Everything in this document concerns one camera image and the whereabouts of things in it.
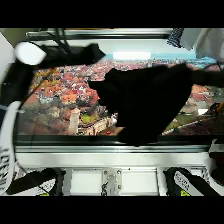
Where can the black garment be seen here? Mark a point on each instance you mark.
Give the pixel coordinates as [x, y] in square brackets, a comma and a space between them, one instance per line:
[146, 100]

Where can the dark patterned garment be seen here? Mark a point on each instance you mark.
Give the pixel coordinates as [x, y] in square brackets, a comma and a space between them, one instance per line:
[175, 36]

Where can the white garment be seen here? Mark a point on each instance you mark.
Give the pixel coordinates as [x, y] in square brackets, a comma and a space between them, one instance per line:
[208, 41]

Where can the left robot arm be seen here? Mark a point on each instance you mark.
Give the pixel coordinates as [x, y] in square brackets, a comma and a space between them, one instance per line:
[66, 55]

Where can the wooden peg rack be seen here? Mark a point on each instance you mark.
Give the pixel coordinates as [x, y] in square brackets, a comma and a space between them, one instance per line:
[45, 76]

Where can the silver frame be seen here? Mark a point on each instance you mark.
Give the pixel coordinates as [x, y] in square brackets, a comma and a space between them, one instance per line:
[113, 158]

